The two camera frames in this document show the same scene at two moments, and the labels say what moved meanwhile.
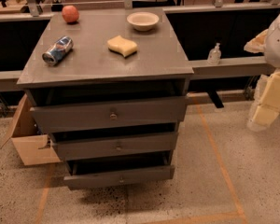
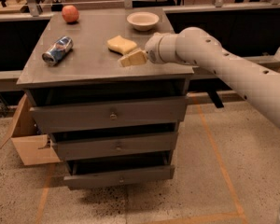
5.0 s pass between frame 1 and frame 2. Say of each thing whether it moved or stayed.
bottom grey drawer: stayed
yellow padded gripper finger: moved
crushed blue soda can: stayed
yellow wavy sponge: stayed
